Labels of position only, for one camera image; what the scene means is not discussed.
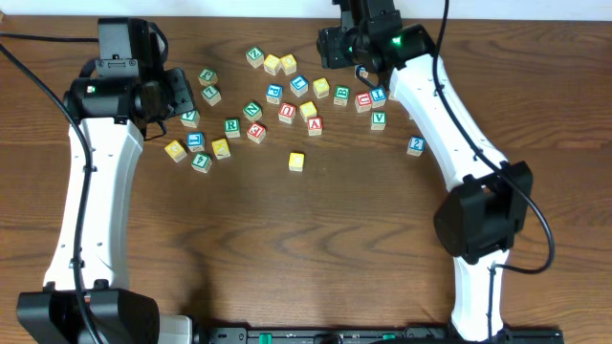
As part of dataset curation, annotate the yellow O block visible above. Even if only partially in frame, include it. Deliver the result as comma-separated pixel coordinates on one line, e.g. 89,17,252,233
313,77,330,98

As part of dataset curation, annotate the blue l block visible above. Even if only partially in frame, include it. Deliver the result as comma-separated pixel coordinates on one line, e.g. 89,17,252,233
290,75,309,97
186,132,206,152

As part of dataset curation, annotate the green R block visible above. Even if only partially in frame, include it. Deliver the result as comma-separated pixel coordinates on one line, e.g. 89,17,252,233
224,118,241,139

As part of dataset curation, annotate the yellow C block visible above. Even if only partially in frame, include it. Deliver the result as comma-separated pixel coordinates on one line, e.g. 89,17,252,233
288,152,305,172

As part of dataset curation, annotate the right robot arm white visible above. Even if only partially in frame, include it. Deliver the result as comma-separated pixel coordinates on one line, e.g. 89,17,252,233
317,0,533,342

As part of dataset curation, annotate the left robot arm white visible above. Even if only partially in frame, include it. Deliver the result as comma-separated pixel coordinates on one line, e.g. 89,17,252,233
16,17,201,343

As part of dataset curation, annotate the green B block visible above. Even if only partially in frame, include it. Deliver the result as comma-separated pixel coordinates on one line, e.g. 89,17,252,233
334,85,350,106

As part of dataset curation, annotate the red C block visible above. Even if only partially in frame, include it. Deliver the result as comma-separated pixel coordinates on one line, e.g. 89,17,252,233
355,92,373,113

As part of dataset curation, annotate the green V block left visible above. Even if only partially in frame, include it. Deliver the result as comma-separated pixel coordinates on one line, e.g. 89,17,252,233
181,110,200,128

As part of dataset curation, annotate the green v block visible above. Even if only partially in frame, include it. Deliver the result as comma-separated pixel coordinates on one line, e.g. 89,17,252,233
181,110,200,128
370,111,387,131

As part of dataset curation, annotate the green J block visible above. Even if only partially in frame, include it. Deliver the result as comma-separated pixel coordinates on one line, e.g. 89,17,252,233
198,68,218,86

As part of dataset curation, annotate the green V block right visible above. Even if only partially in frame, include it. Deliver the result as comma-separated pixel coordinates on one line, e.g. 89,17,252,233
370,111,387,131

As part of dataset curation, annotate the green 7 block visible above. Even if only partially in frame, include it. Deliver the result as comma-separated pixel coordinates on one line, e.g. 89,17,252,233
201,85,222,106

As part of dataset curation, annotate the yellow G block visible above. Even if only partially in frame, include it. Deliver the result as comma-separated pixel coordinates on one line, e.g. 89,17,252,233
164,140,187,162

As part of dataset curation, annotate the yellow block beside violin block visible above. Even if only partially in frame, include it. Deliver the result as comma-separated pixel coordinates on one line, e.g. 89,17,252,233
280,54,297,75

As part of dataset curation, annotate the yellow block near A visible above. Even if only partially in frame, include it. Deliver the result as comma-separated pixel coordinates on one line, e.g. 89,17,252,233
299,101,317,122

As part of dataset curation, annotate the yellow block violin side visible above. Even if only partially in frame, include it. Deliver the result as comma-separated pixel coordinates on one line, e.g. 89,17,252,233
263,54,281,75

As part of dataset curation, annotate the red A block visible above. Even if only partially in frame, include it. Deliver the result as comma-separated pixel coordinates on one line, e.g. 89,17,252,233
307,117,323,136

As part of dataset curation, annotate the green 4 block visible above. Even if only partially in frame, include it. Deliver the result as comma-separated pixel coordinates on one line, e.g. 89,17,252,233
191,153,212,173

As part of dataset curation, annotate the yellow K block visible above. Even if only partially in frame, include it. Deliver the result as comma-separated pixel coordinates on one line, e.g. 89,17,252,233
211,139,230,160

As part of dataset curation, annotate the blue P block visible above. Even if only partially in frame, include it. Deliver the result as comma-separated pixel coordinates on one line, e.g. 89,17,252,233
266,84,283,104

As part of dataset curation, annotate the red U block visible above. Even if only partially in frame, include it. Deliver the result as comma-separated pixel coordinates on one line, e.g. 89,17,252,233
278,102,296,124

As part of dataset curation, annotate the blue 2 block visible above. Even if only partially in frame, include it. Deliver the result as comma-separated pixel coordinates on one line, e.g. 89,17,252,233
406,136,426,157

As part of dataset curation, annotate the green Z block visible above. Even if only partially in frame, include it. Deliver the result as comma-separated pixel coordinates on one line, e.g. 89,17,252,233
246,46,265,69

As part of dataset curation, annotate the green N block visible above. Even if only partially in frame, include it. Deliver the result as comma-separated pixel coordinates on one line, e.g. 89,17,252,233
243,101,263,122

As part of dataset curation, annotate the red E block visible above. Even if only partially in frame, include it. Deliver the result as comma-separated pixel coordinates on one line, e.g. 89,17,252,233
247,122,267,143

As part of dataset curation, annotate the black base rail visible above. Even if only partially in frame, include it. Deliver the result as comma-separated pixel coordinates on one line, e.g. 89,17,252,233
191,326,565,344

